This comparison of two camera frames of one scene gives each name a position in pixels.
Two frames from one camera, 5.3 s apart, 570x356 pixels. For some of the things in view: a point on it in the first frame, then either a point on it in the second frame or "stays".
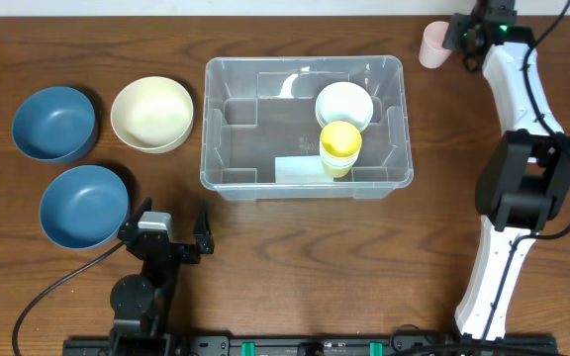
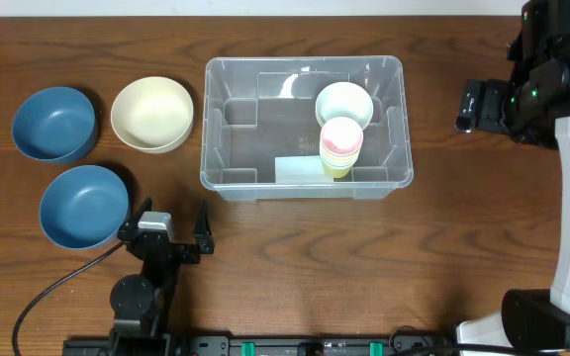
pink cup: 432,54 → 341,135
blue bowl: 54,126 stays
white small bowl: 343,102 stays
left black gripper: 167,249 stays
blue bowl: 83,207 stays
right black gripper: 461,32 → 470,105
